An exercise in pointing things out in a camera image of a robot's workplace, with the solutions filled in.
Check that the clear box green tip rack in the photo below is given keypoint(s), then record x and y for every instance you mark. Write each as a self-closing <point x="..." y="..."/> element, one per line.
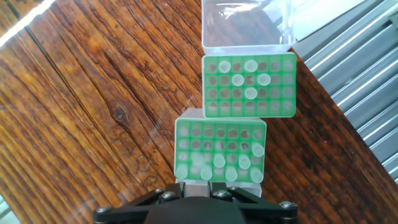
<point x="245" y="28"/>
<point x="189" y="115"/>

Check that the white printed paper sheet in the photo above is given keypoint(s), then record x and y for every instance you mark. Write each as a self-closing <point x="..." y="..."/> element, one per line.
<point x="323" y="15"/>

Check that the brown wooden board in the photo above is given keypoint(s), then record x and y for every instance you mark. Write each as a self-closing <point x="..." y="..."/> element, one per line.
<point x="93" y="109"/>

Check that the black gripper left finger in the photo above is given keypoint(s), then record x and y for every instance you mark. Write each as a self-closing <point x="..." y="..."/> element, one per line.
<point x="124" y="214"/>

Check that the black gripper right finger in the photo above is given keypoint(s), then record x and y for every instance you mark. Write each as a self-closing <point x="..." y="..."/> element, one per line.
<point x="267" y="214"/>

